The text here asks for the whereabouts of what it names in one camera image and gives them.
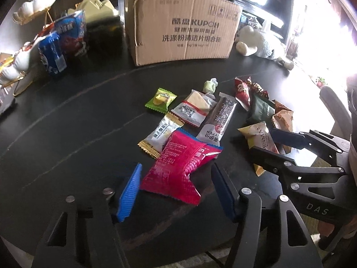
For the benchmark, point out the dark green snack packet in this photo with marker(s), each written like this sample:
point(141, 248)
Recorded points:
point(261, 109)

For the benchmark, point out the blue snack cup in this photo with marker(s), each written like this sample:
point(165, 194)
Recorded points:
point(71, 30)

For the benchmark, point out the brown cardboard box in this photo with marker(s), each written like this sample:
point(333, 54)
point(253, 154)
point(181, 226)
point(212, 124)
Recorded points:
point(175, 30)

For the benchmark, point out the white shell snack bowl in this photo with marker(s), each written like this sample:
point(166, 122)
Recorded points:
point(18, 66)

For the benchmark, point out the white cheese snack packet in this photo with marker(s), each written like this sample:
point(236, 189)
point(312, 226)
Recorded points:
point(195, 108)

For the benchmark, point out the yellow cream snack packet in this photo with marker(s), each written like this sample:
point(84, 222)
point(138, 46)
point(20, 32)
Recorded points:
point(258, 135)

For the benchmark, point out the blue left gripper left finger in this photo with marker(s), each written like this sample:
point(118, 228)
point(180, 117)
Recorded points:
point(128, 195)

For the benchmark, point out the green yellow candy packet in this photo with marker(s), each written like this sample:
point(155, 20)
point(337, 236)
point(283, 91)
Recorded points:
point(161, 100)

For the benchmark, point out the pale green wrapped candy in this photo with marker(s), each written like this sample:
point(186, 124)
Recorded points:
point(210, 86)

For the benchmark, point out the white plush sheep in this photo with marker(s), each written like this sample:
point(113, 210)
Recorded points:
point(262, 44)

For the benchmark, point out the blue soda can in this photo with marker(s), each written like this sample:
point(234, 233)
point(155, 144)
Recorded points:
point(51, 54)

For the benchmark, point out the red white candy packet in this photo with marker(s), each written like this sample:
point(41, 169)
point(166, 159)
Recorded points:
point(242, 93)

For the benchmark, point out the white gold candy packet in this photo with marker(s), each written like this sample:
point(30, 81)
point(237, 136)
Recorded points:
point(155, 142)

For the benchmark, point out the orange brown snack packet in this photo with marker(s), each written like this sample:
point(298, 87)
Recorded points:
point(283, 117)

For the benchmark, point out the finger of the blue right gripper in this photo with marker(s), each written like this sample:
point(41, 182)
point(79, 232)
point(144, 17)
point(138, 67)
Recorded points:
point(289, 139)
point(270, 161)

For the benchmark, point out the brown white snack bar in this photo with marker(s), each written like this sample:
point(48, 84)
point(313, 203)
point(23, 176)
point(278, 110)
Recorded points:
point(214, 129)

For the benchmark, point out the red snack packet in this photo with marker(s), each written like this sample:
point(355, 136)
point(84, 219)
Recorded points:
point(170, 174)

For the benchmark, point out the upper white shell bowl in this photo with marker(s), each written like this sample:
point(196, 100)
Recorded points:
point(30, 10)

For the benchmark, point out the gold mountain tissue box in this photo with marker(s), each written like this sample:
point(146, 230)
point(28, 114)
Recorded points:
point(95, 10)

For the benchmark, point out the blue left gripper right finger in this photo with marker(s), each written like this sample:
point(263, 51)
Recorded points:
point(225, 190)

